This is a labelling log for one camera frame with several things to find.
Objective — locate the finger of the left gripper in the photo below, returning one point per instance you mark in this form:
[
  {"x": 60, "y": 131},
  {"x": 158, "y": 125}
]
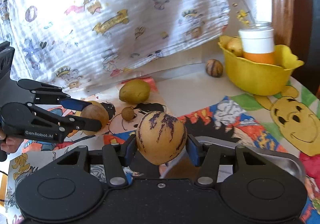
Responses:
[
  {"x": 45, "y": 94},
  {"x": 51, "y": 121}
]

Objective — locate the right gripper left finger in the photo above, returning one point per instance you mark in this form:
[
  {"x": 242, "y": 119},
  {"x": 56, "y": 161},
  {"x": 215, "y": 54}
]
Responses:
[{"x": 115, "y": 157}]

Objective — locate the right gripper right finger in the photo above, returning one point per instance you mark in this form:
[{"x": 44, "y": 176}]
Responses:
[{"x": 206, "y": 158}]

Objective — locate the brown round fruit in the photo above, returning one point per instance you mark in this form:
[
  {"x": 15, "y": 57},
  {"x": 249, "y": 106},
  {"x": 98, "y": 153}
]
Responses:
[{"x": 95, "y": 111}]

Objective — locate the tiny brown fruit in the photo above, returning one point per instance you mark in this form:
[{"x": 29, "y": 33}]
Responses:
[{"x": 128, "y": 113}]

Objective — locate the striped pepino melon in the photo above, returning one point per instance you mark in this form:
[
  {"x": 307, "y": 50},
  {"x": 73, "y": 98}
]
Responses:
[{"x": 160, "y": 137}]

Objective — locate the green-yellow mango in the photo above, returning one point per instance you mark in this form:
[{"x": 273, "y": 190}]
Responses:
[{"x": 135, "y": 92}]

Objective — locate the person's left hand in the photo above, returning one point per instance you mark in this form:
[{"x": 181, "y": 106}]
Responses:
[{"x": 9, "y": 144}]

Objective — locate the white cartoon print curtain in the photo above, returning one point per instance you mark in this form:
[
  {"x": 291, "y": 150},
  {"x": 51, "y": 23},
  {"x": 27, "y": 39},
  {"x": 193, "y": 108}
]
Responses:
[{"x": 71, "y": 43}]

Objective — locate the colourful cartoon drawings mat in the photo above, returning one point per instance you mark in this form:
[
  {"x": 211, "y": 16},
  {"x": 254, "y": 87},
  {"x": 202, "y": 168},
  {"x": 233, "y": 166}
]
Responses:
[{"x": 231, "y": 111}]

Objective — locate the metal tray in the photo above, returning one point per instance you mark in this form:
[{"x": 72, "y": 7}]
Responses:
[{"x": 285, "y": 161}]

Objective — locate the yellow plastic bowl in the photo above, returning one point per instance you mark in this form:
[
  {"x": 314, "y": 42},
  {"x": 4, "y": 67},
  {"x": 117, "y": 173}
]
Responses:
[{"x": 260, "y": 78}]

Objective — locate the yellow fruit inside bowl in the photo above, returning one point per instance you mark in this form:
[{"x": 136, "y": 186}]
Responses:
[{"x": 234, "y": 45}]

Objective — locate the white and orange jar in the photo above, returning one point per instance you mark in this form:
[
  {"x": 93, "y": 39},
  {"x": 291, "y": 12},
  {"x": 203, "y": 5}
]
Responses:
[{"x": 258, "y": 43}]

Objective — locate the brown wooden frame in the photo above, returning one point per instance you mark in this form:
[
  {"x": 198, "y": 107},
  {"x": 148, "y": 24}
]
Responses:
[{"x": 296, "y": 24}]

